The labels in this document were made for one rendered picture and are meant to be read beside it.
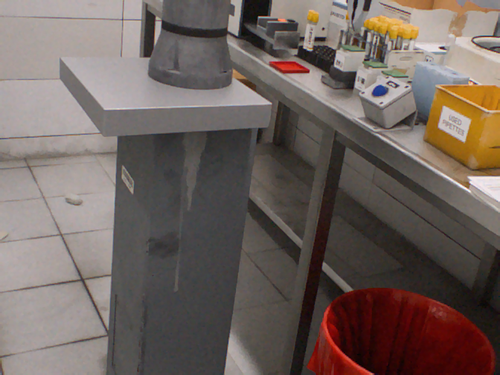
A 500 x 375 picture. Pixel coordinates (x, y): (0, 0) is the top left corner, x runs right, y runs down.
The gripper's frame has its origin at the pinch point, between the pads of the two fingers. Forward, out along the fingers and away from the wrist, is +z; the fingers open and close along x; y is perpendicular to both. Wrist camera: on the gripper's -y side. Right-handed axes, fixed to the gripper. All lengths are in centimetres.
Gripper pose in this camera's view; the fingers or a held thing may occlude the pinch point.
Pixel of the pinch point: (353, 25)
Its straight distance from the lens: 145.4
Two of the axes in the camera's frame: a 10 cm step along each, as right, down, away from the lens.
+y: 8.9, -0.9, 4.4
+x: -4.3, -4.3, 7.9
